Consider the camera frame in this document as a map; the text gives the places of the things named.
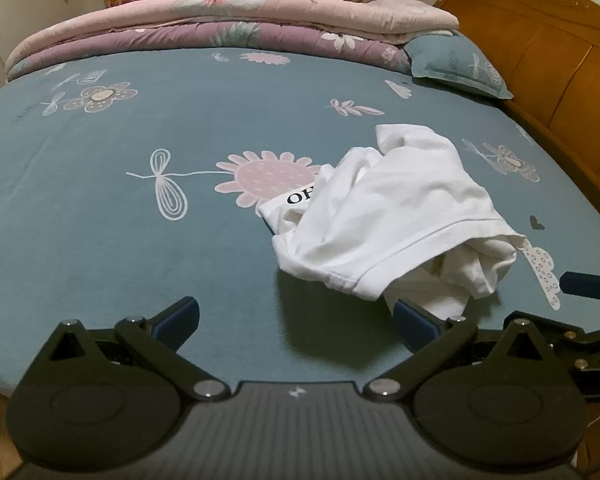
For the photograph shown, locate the teal floral bed sheet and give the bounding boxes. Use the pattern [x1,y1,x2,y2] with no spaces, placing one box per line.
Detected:
[0,30,600,401]

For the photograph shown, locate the purple floral quilt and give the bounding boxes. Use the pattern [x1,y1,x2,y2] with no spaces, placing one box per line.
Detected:
[7,22,416,83]

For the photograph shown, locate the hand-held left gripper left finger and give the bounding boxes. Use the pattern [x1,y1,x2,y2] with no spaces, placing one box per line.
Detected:
[47,296,231,403]

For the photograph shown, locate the teal floral pillow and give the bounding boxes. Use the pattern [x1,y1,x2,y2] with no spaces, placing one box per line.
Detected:
[404,30,515,101]

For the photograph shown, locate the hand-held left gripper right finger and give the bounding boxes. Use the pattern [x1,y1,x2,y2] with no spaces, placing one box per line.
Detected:
[364,299,553,403]

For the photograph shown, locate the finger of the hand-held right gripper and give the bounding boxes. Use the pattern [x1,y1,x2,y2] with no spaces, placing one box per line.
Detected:
[530,317,600,361]
[559,271,600,305]

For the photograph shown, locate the pink floral quilt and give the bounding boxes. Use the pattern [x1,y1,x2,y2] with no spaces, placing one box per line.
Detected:
[5,0,461,81]

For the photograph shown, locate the wooden bed headboard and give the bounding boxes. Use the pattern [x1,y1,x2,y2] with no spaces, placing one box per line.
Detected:
[432,0,600,241]

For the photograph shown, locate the white printed t-shirt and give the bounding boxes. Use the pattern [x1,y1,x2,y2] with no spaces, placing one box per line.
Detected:
[256,124,528,321]

